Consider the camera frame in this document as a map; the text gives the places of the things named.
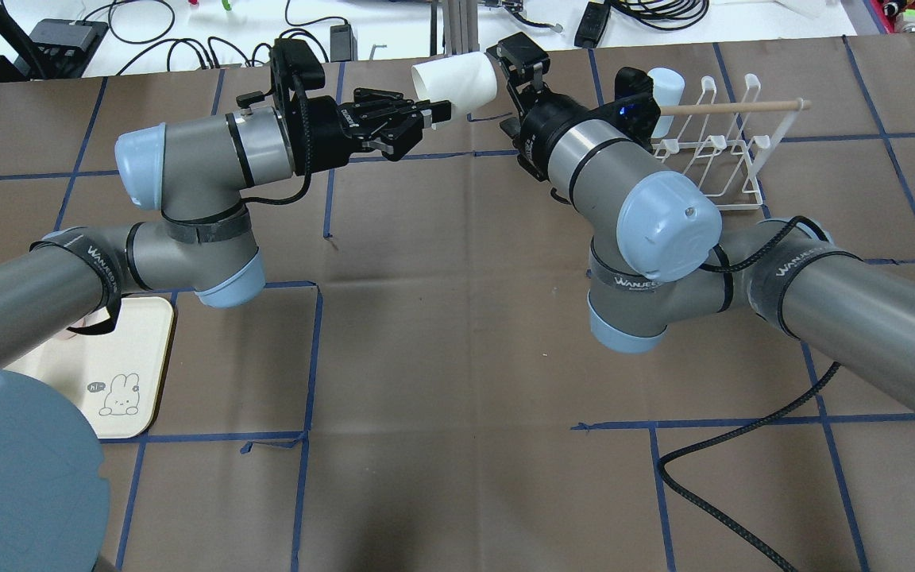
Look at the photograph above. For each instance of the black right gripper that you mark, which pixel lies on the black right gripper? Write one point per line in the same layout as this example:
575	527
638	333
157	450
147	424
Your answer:
542	119

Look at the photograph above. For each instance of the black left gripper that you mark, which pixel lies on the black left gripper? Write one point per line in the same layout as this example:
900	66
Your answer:
330	132

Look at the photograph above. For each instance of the pale green ikea cup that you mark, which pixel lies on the pale green ikea cup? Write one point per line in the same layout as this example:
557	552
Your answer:
468	81

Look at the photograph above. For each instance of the light blue ikea cup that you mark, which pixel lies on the light blue ikea cup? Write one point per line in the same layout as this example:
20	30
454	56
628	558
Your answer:
668	87

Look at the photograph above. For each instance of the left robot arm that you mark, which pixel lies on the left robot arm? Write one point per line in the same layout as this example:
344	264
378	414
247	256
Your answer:
54	505

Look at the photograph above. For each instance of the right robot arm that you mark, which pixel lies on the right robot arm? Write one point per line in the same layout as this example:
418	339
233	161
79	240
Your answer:
659	254

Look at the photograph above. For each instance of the black power adapter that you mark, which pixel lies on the black power adapter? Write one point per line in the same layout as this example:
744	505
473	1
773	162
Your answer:
592	25

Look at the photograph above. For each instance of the cream plastic tray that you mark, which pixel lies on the cream plastic tray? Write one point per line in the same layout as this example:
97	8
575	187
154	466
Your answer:
113	379

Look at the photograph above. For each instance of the aluminium frame post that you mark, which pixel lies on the aluminium frame post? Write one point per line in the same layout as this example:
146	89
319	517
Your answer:
460	27

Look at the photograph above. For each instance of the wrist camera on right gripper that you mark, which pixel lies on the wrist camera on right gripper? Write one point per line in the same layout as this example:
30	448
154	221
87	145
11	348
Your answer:
636	112

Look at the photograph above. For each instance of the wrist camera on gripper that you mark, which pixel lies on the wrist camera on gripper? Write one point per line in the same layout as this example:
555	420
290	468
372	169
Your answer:
294	69
636	112

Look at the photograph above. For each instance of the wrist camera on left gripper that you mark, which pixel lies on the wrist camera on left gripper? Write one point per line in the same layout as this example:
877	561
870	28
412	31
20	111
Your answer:
294	69

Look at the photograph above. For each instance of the white wire cup rack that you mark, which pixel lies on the white wire cup rack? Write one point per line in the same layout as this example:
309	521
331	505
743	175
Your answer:
724	146

